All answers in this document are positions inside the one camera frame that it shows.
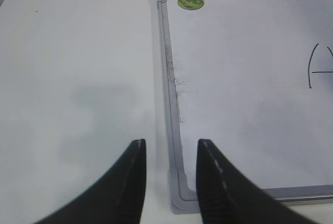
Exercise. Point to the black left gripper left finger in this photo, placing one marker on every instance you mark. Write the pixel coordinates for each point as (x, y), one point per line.
(117, 197)

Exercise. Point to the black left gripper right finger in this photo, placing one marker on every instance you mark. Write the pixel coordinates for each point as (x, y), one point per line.
(225, 195)

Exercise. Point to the round green sticker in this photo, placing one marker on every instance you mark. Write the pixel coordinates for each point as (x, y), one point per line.
(190, 4)

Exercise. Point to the white board with grey frame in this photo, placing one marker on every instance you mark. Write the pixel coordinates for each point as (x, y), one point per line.
(255, 77)

